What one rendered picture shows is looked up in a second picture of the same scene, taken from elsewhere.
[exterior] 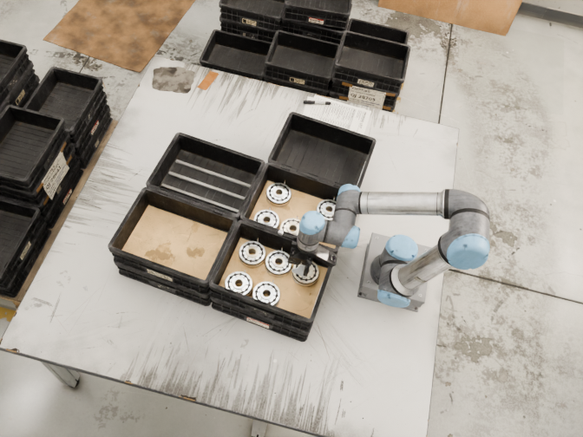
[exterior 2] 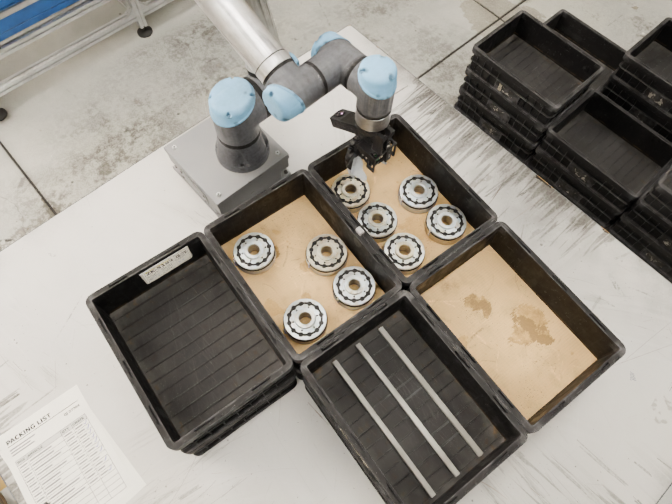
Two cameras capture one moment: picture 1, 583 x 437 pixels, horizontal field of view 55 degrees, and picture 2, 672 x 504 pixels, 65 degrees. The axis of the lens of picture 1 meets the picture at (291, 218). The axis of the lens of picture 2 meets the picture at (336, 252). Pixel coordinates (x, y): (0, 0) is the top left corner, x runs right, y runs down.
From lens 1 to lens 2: 1.73 m
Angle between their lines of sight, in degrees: 53
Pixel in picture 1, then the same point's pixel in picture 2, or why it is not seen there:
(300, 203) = (281, 293)
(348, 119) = (49, 447)
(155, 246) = (533, 345)
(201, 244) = (463, 312)
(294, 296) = (381, 179)
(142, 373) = (586, 230)
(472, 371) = not seen: hidden behind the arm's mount
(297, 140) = (194, 415)
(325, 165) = (190, 335)
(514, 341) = (116, 166)
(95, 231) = (596, 468)
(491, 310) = not seen: hidden behind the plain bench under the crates
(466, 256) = not seen: outside the picture
